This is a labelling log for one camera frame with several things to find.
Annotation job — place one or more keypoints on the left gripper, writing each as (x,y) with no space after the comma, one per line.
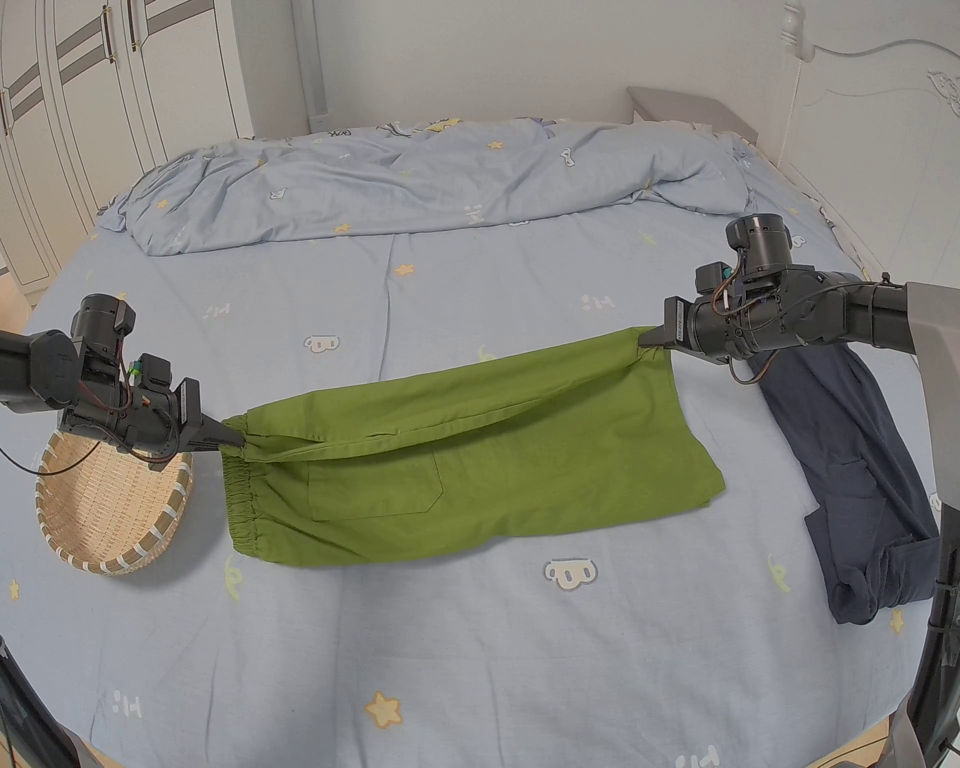
(161,429)

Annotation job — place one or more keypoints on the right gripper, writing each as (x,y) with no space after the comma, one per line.
(712,330)

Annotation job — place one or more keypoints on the green shorts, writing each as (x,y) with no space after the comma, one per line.
(487,457)

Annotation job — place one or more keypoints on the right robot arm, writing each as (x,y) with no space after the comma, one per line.
(862,315)

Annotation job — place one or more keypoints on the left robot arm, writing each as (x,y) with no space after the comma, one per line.
(37,367)

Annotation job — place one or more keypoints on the round woven basket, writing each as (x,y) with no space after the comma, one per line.
(105,517)

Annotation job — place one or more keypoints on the dark blue garment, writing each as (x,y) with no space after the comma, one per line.
(855,465)

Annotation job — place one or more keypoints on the bed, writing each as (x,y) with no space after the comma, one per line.
(465,660)

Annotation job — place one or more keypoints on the grey bedside table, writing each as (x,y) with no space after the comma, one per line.
(690,109)

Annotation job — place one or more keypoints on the white wardrobe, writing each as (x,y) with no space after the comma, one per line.
(90,112)

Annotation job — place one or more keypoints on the pale blue quilt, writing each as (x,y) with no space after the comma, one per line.
(420,180)

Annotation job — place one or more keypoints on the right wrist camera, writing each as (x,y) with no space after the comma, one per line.
(711,277)

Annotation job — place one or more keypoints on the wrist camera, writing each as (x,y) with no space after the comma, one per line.
(711,277)
(156,373)

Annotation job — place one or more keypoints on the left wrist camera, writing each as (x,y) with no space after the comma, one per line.
(156,373)

